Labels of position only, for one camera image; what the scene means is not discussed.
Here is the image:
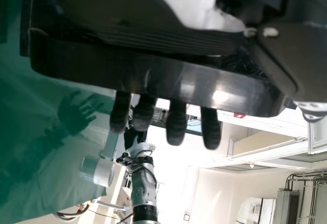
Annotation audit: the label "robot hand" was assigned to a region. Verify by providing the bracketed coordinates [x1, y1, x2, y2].
[116, 103, 158, 167]
[33, 0, 327, 150]

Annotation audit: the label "white tape roll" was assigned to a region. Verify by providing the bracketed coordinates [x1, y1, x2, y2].
[78, 155, 116, 188]

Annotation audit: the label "grey metal cabinet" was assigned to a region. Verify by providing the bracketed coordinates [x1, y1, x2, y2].
[274, 187, 327, 224]

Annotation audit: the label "grey conduit pipes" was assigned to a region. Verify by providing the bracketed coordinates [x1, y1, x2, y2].
[284, 169, 327, 192]

